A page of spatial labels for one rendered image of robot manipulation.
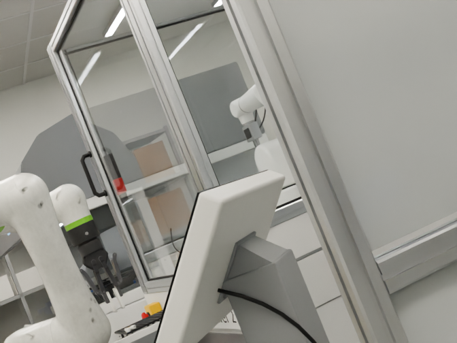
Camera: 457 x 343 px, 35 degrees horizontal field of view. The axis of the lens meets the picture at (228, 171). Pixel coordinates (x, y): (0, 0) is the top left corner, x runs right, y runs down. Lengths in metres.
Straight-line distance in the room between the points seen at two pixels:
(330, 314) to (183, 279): 0.86
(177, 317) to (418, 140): 0.59
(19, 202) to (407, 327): 1.23
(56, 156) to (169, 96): 1.35
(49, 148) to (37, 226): 1.37
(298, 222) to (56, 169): 1.48
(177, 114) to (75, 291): 0.54
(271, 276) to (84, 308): 0.70
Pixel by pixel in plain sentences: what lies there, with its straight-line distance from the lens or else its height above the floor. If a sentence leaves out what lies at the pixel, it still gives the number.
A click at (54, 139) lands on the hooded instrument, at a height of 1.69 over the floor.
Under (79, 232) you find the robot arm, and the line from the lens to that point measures 2.33.
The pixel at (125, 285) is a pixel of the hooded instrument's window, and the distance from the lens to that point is 3.28.
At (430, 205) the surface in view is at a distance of 0.91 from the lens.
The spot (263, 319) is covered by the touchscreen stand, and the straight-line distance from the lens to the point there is 1.46.
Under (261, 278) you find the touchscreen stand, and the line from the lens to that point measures 1.44.
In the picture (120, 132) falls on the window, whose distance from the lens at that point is 2.53.
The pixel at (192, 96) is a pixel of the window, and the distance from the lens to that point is 2.02.
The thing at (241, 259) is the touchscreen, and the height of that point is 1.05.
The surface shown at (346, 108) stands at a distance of 0.87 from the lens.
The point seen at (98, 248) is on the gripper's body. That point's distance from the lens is 2.34.
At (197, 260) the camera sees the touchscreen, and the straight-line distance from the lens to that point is 1.28.
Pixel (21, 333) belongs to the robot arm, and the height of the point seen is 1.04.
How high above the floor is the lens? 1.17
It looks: 2 degrees up
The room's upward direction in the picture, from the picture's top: 22 degrees counter-clockwise
